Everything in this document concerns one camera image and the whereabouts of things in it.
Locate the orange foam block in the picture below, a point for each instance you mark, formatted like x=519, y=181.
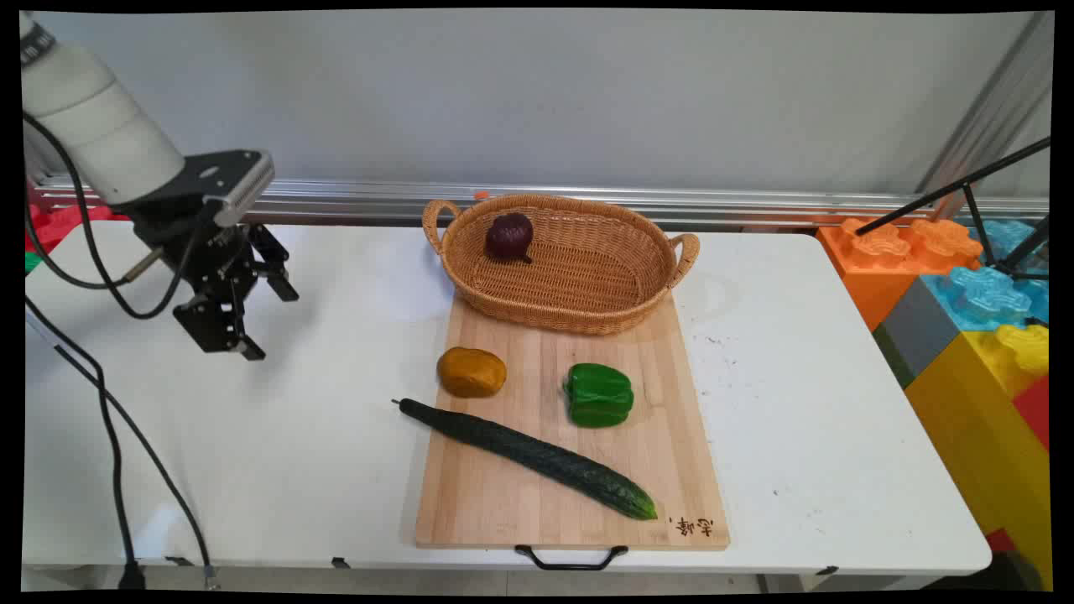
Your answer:
x=873, y=268

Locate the wooden cutting board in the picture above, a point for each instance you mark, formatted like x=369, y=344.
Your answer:
x=570, y=495

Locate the black tripod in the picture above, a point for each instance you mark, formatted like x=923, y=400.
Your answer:
x=973, y=180

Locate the orange-brown potato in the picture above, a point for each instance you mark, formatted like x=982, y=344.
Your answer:
x=471, y=372

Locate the green bell pepper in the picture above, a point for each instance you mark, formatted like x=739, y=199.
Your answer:
x=598, y=395

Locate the black grey wrist camera mount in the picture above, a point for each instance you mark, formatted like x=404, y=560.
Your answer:
x=222, y=180

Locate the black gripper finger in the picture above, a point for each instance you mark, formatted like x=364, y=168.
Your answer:
x=216, y=329
x=275, y=267

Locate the aluminium rail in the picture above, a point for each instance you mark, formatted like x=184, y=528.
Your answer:
x=755, y=205

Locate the blue foam block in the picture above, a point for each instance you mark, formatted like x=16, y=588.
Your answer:
x=982, y=294

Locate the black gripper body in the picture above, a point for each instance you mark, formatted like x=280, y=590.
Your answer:
x=214, y=260

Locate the red foam piece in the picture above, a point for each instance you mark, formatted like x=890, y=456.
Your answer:
x=63, y=225

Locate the grey foam block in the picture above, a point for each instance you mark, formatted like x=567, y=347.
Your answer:
x=914, y=331

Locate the oval wicker basket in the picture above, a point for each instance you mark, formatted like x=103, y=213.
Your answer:
x=570, y=285

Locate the long dark green cucumber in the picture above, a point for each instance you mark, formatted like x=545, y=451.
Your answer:
x=537, y=457

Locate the red foam block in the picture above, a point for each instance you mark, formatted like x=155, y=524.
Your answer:
x=1034, y=411

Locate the purple onion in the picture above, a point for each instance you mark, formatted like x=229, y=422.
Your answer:
x=508, y=236

